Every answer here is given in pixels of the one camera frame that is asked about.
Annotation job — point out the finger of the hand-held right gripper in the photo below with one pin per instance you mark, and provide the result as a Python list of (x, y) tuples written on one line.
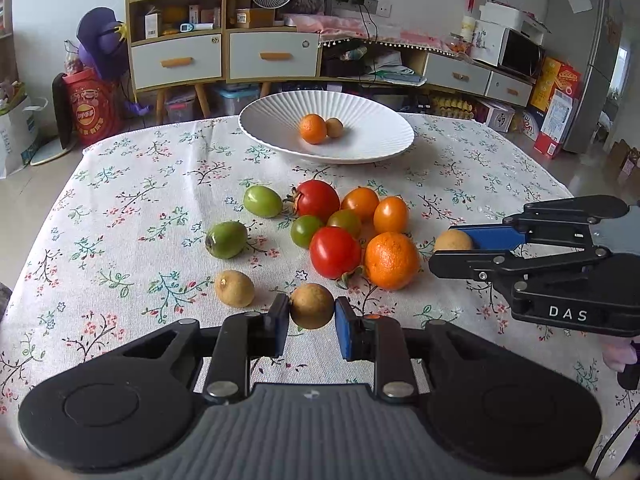
[(500, 236), (465, 265)]

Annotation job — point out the black bag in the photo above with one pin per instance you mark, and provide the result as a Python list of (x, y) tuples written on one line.
[(344, 62)]

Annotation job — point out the yellow-green tomato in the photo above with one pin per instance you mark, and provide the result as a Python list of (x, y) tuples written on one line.
[(345, 221)]

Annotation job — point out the orange tomato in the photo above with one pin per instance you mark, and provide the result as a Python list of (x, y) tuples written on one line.
[(360, 203), (391, 215)]

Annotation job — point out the small green tomato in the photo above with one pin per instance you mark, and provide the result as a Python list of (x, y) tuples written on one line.
[(305, 231)]

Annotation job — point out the white paper bag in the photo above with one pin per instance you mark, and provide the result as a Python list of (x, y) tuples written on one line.
[(17, 140)]

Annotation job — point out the brown paper bag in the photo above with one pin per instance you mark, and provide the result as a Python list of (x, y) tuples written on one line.
[(625, 160)]

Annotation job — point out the white printed box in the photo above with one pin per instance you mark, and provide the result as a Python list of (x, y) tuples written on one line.
[(495, 116)]

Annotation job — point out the purple plush toy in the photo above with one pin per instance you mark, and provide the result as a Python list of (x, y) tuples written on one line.
[(102, 40)]

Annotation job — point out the clear storage box blue lid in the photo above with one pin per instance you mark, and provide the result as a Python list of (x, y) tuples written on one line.
[(237, 102)]

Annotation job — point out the orange cardboard box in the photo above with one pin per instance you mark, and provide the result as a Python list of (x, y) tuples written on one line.
[(557, 80)]

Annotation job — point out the low wooden cabinet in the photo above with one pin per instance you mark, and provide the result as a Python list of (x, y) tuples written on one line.
[(450, 67)]

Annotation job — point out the small mandarin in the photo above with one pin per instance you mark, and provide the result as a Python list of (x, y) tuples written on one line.
[(312, 129)]

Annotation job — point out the yellow egg tray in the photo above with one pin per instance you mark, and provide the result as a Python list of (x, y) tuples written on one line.
[(452, 106)]

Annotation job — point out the pile of papers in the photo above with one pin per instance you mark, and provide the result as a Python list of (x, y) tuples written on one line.
[(397, 70)]

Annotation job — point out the grey fridge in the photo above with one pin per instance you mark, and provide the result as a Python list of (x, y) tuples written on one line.
[(582, 75)]

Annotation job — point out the white red box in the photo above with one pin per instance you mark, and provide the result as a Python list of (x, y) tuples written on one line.
[(555, 125)]

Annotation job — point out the white microwave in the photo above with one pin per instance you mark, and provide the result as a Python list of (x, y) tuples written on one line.
[(517, 52)]

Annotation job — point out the clear storage box pink contents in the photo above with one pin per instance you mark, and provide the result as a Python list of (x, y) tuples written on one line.
[(180, 107)]

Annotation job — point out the pink cloth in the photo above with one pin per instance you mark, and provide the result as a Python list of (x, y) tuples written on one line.
[(350, 27)]

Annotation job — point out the white carton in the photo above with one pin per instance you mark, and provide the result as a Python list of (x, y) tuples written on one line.
[(152, 24)]

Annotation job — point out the red tomato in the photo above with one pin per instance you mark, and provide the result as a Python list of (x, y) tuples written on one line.
[(316, 201), (335, 252)]

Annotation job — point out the white ribbed plate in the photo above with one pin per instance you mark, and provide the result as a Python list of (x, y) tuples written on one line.
[(370, 130)]

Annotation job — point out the red snack bucket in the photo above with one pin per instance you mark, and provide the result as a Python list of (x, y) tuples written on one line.
[(91, 107)]

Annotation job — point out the large orange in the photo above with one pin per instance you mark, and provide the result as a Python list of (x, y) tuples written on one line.
[(392, 261)]

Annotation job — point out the floral tablecloth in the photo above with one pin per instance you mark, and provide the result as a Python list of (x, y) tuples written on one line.
[(150, 185)]

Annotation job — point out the black flat board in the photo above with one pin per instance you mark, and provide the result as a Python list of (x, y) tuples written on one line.
[(61, 110)]

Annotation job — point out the wooden shelf cabinet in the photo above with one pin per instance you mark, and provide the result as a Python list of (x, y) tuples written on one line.
[(227, 20)]

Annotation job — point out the small cardboard box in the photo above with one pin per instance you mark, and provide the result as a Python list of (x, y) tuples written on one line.
[(255, 18)]

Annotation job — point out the white oval base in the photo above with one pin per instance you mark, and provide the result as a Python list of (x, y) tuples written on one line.
[(50, 152)]

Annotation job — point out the white blue thermometer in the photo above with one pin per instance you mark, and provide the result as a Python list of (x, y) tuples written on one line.
[(195, 28)]

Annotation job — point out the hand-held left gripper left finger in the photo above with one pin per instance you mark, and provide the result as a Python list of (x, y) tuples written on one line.
[(279, 327)]

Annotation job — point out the white wall socket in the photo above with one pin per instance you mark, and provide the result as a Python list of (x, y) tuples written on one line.
[(385, 9)]

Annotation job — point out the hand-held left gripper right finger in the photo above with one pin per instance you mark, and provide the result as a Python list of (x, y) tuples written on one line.
[(343, 332)]

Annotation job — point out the brown longan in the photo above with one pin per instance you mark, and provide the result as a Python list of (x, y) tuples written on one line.
[(311, 306), (450, 241), (335, 128), (234, 288)]

